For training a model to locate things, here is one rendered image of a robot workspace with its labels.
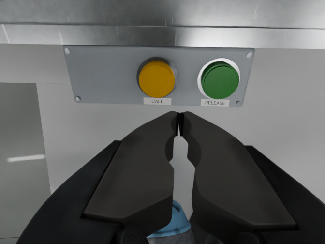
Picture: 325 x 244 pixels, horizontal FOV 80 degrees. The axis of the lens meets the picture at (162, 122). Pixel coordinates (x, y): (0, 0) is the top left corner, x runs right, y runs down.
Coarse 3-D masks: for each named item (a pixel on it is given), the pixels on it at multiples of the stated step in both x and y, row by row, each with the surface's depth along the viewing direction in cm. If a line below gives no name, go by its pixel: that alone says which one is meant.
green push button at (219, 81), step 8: (216, 64) 21; (224, 64) 20; (208, 72) 21; (216, 72) 21; (224, 72) 21; (232, 72) 21; (208, 80) 21; (216, 80) 21; (224, 80) 21; (232, 80) 21; (208, 88) 22; (216, 88) 22; (224, 88) 22; (232, 88) 22; (208, 96) 22; (216, 96) 22; (224, 96) 22
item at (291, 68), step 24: (0, 48) 31; (24, 48) 31; (48, 48) 31; (264, 48) 30; (288, 48) 30; (0, 72) 33; (24, 72) 33; (48, 72) 33; (264, 72) 32; (288, 72) 31; (312, 72) 31
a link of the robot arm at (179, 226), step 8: (176, 208) 31; (176, 216) 29; (184, 216) 31; (168, 224) 28; (176, 224) 29; (184, 224) 30; (160, 232) 27; (168, 232) 27; (176, 232) 28; (184, 232) 29; (192, 232) 32; (152, 240) 27; (160, 240) 27; (168, 240) 27; (176, 240) 28; (184, 240) 28; (192, 240) 30
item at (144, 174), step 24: (168, 120) 11; (120, 144) 9; (144, 144) 9; (168, 144) 9; (120, 168) 8; (144, 168) 8; (168, 168) 8; (96, 192) 6; (120, 192) 7; (144, 192) 7; (168, 192) 7; (96, 216) 6; (120, 216) 6; (144, 216) 6; (168, 216) 7
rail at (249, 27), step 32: (0, 0) 19; (32, 0) 19; (64, 0) 19; (96, 0) 19; (128, 0) 19; (160, 0) 19; (192, 0) 19; (224, 0) 19; (256, 0) 18; (288, 0) 18; (320, 0) 18; (0, 32) 21; (32, 32) 21; (64, 32) 21; (96, 32) 20; (128, 32) 20; (160, 32) 20; (192, 32) 20; (224, 32) 20; (256, 32) 20; (288, 32) 20; (320, 32) 20
